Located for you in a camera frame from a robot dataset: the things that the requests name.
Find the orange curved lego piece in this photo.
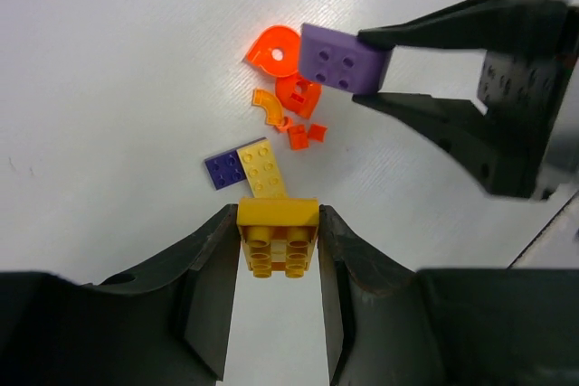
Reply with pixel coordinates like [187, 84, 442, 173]
[252, 89, 284, 127]

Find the pale yellow flat plate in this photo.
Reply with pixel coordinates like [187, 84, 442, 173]
[237, 137, 288, 198]

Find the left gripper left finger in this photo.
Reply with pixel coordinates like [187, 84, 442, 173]
[1, 204, 239, 385]

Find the yellow duplo brick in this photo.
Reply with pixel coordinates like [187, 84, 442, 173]
[236, 198, 319, 278]

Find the pile of small orange legos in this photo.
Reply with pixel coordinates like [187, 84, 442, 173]
[275, 117, 327, 151]

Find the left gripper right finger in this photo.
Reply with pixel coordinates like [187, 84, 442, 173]
[318, 205, 578, 385]

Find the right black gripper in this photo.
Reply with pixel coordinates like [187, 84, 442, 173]
[352, 0, 578, 201]

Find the large orange round lego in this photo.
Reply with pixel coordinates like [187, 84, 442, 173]
[245, 25, 300, 78]

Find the dark purple flat plate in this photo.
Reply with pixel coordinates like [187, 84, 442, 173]
[204, 137, 265, 190]

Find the light purple duplo brick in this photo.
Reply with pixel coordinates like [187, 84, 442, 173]
[298, 24, 392, 94]

